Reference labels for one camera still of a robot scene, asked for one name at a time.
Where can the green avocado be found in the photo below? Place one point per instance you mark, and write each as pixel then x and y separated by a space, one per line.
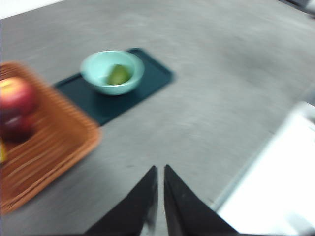
pixel 118 75

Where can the brown wicker basket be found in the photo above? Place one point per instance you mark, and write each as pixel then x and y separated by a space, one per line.
pixel 56 147

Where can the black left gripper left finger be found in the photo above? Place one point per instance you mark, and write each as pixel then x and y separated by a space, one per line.
pixel 137 209

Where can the yellow banana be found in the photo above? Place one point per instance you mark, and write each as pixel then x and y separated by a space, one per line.
pixel 2 153

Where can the teal ceramic bowl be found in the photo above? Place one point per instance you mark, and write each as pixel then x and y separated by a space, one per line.
pixel 98 71

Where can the black rectangular tray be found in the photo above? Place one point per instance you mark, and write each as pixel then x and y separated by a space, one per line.
pixel 152 78

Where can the dark red apple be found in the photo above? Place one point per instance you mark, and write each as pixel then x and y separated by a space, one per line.
pixel 17 127

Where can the red yellow apple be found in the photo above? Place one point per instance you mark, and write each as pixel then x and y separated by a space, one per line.
pixel 17 96

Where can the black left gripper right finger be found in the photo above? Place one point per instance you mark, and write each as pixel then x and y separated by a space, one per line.
pixel 187 211

